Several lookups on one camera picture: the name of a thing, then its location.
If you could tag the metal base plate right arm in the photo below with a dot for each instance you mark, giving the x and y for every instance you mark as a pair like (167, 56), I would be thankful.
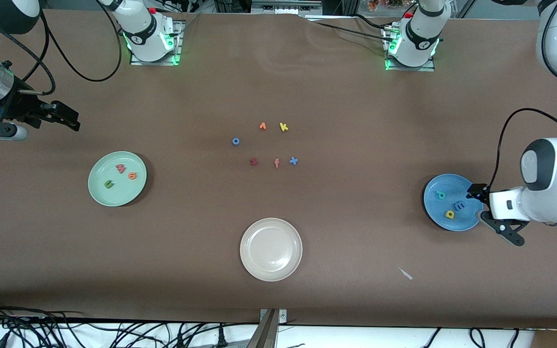
(178, 53)

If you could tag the pink foam letter W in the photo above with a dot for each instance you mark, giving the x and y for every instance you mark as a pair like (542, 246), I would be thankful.
(121, 168)

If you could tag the metal table leg bracket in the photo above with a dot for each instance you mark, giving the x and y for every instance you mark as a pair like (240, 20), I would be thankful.
(270, 333)

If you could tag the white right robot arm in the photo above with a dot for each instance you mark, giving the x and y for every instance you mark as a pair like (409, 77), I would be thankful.
(143, 34)

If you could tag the blue foam letter E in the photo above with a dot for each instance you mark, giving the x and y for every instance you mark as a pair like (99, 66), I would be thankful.
(459, 205)

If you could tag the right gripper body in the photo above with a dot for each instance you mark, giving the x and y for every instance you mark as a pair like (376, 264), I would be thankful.
(21, 107)

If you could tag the brown table cover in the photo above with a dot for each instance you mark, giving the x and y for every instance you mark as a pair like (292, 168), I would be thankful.
(336, 96)

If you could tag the beige plate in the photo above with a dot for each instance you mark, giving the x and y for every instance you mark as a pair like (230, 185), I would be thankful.
(271, 249)

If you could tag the green plate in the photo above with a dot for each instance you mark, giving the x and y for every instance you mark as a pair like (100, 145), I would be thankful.
(117, 193)

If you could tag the green foam letter U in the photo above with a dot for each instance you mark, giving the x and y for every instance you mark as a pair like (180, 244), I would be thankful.
(109, 184)

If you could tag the teal foam letter P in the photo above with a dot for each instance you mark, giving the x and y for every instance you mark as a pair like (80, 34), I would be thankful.
(440, 195)

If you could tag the metal base plate left arm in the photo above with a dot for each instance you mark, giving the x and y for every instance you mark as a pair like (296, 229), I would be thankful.
(404, 68)

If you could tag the small white paper scrap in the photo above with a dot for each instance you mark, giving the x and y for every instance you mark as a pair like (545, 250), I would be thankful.
(405, 273)

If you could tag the grey device behind table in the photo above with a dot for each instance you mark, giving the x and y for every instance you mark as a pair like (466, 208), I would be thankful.
(285, 7)

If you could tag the blue plate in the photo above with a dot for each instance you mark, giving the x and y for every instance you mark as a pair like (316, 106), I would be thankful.
(438, 212)

